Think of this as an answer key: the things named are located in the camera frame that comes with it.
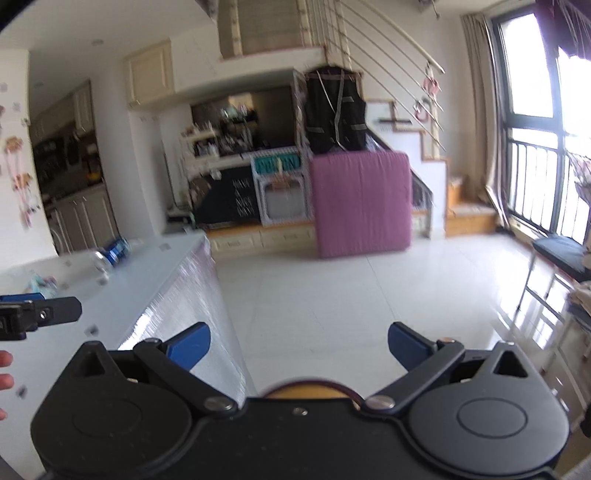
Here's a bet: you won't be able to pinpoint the purple mattress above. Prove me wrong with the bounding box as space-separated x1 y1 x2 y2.
308 150 413 259

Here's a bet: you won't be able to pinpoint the white storage shelf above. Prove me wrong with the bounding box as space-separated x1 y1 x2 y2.
179 127 220 163

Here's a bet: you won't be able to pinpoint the white toy kitchen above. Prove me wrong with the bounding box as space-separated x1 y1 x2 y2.
249 147 315 227

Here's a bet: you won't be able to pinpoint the dark red curtain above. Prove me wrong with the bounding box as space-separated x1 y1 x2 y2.
533 0 591 61

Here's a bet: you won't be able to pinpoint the white table with foil side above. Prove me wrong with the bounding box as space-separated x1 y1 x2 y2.
0 230 258 480

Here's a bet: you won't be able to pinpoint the black window railing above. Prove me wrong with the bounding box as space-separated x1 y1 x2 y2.
505 137 591 247

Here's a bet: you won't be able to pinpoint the black vest on hanger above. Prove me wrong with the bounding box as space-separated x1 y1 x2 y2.
302 65 369 155

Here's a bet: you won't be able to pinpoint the cream kitchen cabinets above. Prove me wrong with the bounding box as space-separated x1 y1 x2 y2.
28 39 177 252

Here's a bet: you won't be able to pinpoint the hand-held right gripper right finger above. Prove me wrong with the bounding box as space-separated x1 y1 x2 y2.
362 322 529 412

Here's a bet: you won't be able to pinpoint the pink wall decoration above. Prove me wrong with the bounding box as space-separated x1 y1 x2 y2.
0 134 40 229

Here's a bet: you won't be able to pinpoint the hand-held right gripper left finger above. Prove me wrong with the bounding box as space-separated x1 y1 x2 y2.
65 322 238 414

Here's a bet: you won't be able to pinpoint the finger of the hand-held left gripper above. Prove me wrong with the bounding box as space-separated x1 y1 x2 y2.
0 292 83 341

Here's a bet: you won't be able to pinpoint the light blue snack wrapper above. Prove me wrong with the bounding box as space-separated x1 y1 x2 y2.
25 271 60 297

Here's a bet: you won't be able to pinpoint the wooden staircase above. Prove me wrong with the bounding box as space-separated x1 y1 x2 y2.
368 99 500 241

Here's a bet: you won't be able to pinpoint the person's left hand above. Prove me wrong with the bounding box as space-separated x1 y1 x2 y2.
0 349 16 422

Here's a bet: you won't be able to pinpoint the metal bench with dark cushion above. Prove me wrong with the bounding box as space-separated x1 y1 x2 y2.
516 234 591 334

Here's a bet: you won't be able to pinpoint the beige curtain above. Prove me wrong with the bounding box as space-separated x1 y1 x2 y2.
461 13 514 228

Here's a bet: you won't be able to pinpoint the metal stair railing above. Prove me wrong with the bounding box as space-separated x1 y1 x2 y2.
302 0 448 153

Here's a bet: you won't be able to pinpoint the black board with white marks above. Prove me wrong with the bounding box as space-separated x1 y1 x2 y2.
193 165 260 228

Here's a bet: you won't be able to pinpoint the cream drawer cabinet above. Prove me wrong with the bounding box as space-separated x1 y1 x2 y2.
207 220 320 254

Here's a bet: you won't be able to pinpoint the wooden bin with dark rim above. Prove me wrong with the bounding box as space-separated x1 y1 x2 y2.
260 377 366 408

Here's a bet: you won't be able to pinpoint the clear plastic bottle blue label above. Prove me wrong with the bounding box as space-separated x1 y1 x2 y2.
89 237 133 278

